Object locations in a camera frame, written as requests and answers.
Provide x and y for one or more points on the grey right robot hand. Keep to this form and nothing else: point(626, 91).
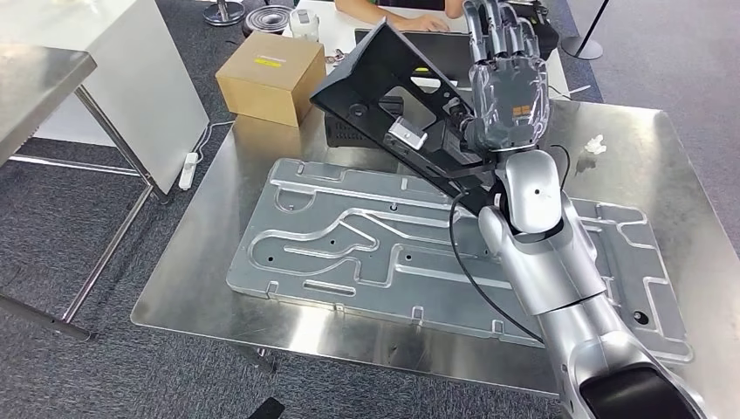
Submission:
point(509, 98)

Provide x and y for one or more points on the person's hand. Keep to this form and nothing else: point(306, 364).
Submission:
point(428, 24)

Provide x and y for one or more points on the black plastic frame part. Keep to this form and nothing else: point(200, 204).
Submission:
point(358, 75)

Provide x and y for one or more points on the person's forearm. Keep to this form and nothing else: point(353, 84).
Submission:
point(454, 7)
point(364, 11)

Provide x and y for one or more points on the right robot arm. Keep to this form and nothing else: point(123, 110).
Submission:
point(543, 272)

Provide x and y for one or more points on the steel workbench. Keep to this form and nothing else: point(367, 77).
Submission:
point(191, 277)

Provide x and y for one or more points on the grey laptop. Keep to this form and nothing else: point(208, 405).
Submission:
point(451, 58)

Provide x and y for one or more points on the black bag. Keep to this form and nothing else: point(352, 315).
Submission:
point(549, 40)

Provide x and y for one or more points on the black pole stanchion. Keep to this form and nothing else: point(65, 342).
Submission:
point(584, 49)

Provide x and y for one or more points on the bunch of keys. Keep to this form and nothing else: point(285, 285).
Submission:
point(335, 57)

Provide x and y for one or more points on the crumpled white paper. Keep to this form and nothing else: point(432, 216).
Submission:
point(595, 144)

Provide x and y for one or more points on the white plastic jar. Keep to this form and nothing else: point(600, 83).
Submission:
point(304, 26)

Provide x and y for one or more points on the black ribbed box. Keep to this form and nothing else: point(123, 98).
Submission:
point(347, 136)

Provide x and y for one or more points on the round coiled metal disc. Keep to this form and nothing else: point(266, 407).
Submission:
point(267, 20)

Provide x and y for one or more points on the cardboard box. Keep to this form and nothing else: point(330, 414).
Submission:
point(266, 87)

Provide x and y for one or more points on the round steel stanchion base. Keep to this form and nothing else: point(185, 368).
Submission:
point(224, 14)

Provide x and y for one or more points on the large stamped metal panel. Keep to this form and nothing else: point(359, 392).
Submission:
point(347, 260)

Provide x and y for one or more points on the white power strip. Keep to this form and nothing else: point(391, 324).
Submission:
point(188, 172)

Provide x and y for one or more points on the white cabinet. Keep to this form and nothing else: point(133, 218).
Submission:
point(150, 87)

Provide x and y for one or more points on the black robot foot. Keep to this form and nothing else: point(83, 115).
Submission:
point(267, 410)

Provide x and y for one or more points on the steel side table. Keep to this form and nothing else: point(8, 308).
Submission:
point(34, 87)

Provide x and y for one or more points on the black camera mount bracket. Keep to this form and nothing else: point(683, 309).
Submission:
point(457, 168)

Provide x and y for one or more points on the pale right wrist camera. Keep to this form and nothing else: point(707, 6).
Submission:
point(407, 134)

